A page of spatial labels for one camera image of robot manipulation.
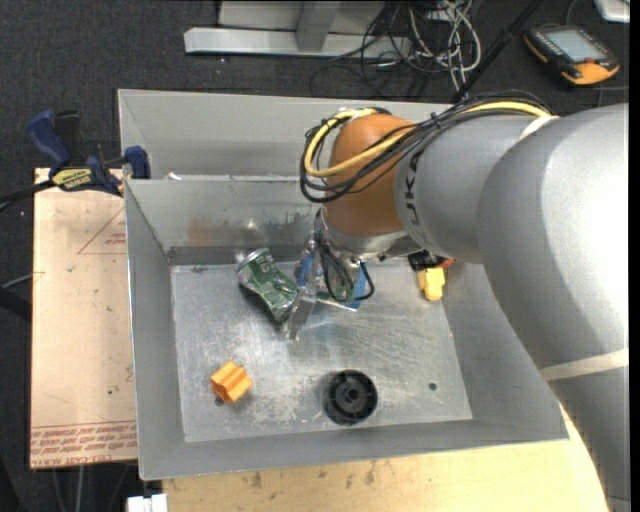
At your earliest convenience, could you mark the black round spool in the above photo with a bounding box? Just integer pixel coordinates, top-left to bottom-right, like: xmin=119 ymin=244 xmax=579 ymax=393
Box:
xmin=322 ymin=369 xmax=380 ymax=427

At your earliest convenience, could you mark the yellow plastic block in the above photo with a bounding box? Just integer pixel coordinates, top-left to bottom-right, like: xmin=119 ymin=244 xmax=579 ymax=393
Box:
xmin=417 ymin=266 xmax=447 ymax=302

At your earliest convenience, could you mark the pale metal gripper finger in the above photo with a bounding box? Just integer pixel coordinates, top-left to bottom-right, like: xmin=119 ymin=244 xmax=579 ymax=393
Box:
xmin=297 ymin=294 xmax=318 ymax=342
xmin=287 ymin=295 xmax=304 ymax=341

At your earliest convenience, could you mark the grey metal bin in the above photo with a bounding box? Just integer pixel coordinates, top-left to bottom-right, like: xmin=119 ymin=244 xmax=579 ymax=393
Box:
xmin=118 ymin=88 xmax=570 ymax=481

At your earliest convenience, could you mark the brown cardboard board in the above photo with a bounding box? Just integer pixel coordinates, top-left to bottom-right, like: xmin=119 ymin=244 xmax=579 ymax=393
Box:
xmin=29 ymin=167 xmax=139 ymax=471

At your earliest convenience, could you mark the orange ridged block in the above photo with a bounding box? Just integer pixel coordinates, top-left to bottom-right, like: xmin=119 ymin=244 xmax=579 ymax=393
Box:
xmin=209 ymin=360 xmax=254 ymax=404

